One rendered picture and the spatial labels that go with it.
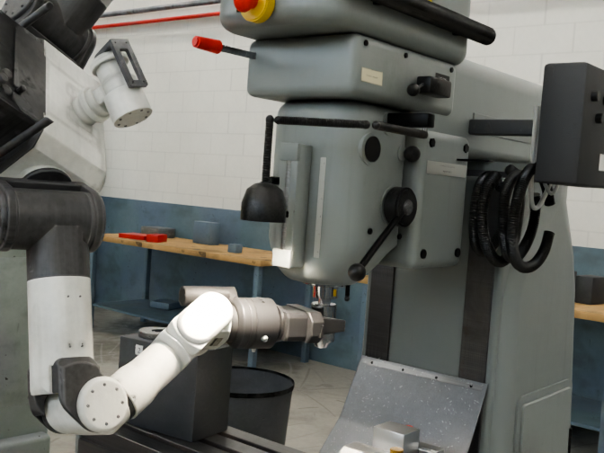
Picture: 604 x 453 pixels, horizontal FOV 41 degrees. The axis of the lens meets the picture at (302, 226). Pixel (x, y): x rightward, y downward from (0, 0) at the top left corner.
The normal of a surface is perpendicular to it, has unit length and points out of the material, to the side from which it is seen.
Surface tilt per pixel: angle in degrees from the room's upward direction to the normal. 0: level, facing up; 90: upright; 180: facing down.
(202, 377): 90
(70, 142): 59
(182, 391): 90
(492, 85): 90
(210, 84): 90
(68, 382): 74
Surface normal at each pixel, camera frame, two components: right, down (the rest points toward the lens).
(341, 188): 0.00, 0.05
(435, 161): 0.77, 0.09
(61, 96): 0.83, -0.44
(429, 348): -0.63, 0.00
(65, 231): 0.57, -0.23
